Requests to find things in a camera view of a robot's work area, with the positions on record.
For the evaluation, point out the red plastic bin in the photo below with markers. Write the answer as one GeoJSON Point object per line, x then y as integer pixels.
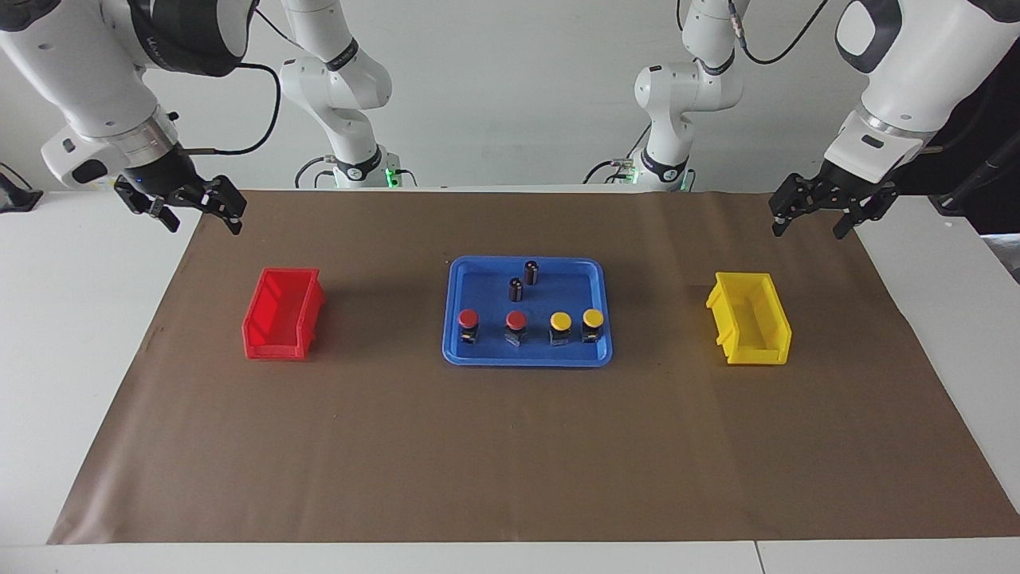
{"type": "Point", "coordinates": [275, 348]}

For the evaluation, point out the yellow plastic bin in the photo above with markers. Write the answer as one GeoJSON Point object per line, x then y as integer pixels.
{"type": "Point", "coordinates": [757, 355]}

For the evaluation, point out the black clamp mount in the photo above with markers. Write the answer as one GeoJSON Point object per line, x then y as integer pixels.
{"type": "Point", "coordinates": [16, 199]}

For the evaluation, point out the red push button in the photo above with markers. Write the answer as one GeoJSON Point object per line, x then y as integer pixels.
{"type": "Point", "coordinates": [468, 320]}
{"type": "Point", "coordinates": [516, 320]}

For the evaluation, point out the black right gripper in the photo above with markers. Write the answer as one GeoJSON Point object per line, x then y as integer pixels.
{"type": "Point", "coordinates": [171, 183]}

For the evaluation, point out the brown paper table mat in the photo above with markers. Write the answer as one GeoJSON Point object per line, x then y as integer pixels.
{"type": "Point", "coordinates": [510, 446]}

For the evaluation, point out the blue plastic tray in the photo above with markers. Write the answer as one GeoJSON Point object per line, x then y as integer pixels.
{"type": "Point", "coordinates": [486, 296]}

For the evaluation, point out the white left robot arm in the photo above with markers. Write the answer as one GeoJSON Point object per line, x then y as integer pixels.
{"type": "Point", "coordinates": [908, 72]}

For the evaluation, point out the yellow push button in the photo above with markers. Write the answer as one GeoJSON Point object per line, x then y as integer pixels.
{"type": "Point", "coordinates": [592, 318]}
{"type": "Point", "coordinates": [560, 321]}

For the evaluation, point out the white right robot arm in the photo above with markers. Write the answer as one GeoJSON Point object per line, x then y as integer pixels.
{"type": "Point", "coordinates": [80, 72]}

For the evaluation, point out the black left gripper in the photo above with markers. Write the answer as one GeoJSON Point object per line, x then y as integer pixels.
{"type": "Point", "coordinates": [829, 191]}

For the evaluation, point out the black equipment stand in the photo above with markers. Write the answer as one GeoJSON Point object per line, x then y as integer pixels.
{"type": "Point", "coordinates": [996, 183]}

